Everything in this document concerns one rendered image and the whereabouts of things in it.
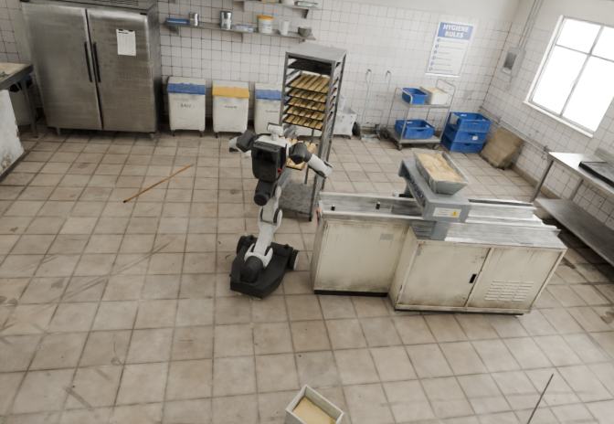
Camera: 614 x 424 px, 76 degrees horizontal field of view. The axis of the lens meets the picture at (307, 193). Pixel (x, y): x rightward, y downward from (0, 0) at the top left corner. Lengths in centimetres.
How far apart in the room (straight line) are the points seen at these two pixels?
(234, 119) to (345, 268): 352
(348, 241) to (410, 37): 464
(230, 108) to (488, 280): 426
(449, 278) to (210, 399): 205
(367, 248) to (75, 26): 444
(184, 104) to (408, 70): 379
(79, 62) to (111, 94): 51
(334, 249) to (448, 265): 92
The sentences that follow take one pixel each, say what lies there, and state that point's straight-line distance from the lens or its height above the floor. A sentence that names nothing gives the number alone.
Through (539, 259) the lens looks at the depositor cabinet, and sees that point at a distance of 380.
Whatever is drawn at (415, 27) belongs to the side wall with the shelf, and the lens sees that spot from 721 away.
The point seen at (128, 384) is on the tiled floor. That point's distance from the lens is 315.
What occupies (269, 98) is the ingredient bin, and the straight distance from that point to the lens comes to 615.
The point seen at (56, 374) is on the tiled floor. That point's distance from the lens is 333.
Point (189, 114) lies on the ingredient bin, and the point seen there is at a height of 37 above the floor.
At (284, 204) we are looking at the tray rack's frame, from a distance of 452.
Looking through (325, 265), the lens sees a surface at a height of 37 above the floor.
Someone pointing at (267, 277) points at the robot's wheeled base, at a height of 17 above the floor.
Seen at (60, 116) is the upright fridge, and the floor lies 34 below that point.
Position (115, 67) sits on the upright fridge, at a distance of 594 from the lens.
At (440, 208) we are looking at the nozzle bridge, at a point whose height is 113.
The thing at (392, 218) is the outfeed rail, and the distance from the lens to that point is 323.
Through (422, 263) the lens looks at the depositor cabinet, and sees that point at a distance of 335.
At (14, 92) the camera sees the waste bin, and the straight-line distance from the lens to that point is 691.
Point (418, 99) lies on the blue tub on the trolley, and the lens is 677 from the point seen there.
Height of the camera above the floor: 256
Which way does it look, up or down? 30 degrees down
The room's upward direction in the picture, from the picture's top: 8 degrees clockwise
